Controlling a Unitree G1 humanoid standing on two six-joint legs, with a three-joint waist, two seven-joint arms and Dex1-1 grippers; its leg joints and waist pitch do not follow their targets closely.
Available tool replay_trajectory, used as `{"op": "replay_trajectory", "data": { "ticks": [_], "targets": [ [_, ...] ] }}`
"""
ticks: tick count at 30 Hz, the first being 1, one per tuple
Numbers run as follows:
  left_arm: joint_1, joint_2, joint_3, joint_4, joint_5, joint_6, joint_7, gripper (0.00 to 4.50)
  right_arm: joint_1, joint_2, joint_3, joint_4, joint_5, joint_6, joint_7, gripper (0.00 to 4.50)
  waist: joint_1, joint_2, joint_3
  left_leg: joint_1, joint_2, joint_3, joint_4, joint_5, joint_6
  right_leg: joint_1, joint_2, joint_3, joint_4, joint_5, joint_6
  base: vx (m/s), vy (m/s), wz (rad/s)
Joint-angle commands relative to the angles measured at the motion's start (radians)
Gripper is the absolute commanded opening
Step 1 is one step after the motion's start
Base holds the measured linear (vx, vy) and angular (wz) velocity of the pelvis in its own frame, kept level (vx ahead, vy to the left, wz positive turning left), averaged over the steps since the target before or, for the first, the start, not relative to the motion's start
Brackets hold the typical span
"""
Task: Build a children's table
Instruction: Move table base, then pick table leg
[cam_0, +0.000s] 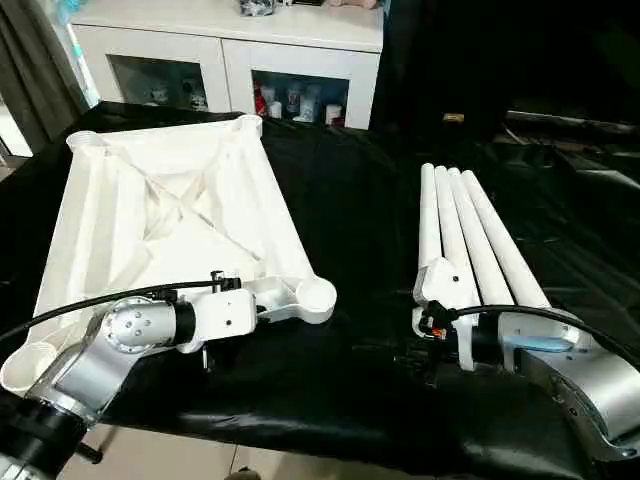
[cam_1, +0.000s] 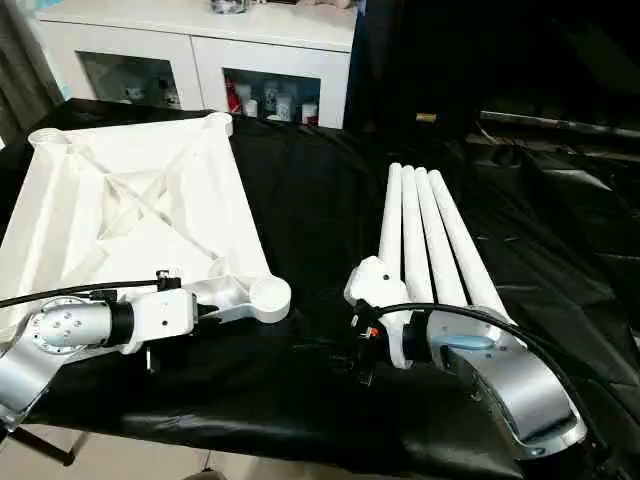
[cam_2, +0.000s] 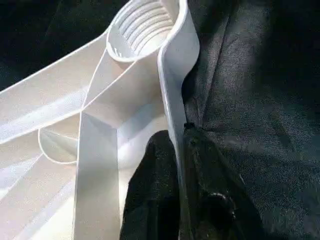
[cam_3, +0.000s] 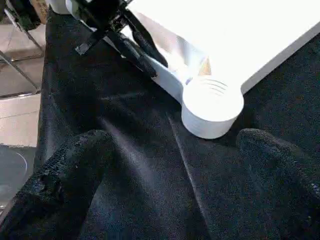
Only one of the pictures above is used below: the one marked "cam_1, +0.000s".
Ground white plastic table leg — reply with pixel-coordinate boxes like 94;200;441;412
377;162;409;281
399;164;436;321
413;167;474;311
427;168;526;346

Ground white plastic table top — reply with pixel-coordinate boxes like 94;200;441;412
0;112;293;346

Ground black plastic mat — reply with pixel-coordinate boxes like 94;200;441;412
0;97;640;480

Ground white glass-door cabinet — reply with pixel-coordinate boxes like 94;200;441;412
34;0;359;130

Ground dark metal rod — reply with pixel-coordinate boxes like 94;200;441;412
479;110;640;140

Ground grey curtain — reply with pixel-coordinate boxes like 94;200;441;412
0;0;66;146

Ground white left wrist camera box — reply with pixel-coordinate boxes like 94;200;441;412
119;287;199;356

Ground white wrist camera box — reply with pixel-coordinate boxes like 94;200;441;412
119;287;199;356
343;254;431;371

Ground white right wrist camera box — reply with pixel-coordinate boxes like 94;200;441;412
343;254;431;371

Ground black left wrist camera cable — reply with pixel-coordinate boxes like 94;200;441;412
0;269;182;309

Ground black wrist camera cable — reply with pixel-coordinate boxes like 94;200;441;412
0;269;182;309
367;302;601;451

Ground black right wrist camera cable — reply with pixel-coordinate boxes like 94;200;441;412
367;302;601;451

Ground dark metal table frame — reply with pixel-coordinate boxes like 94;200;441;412
7;422;94;469

